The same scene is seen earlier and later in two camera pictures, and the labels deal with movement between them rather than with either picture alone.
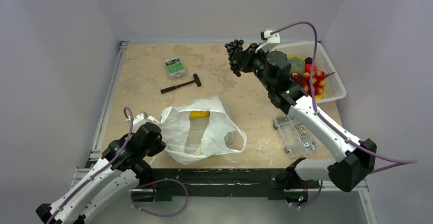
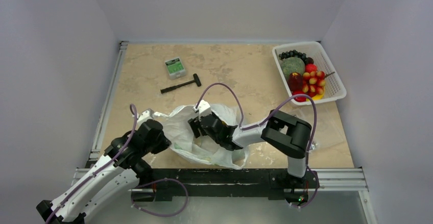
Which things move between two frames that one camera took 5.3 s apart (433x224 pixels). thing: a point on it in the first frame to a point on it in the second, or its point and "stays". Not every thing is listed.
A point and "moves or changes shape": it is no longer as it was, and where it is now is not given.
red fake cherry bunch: (319, 77) stays
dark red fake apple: (297, 77) stays
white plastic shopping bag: (190, 140) moves or changes shape
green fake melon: (297, 65) stays
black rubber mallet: (195, 78) stays
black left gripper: (160, 146) stays
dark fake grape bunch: (232, 47) to (292, 53)
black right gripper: (247, 59) to (196, 127)
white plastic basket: (334, 85) stays
